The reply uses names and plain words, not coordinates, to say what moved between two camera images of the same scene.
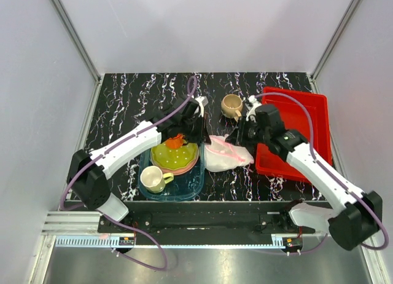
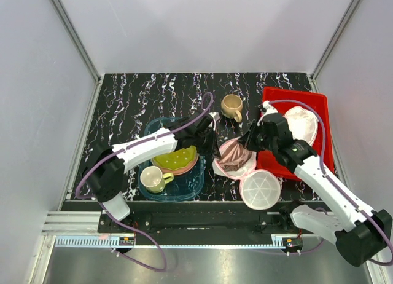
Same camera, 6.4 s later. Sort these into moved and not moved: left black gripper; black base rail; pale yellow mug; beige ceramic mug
Moved: left black gripper
Not moved: pale yellow mug; beige ceramic mug; black base rail
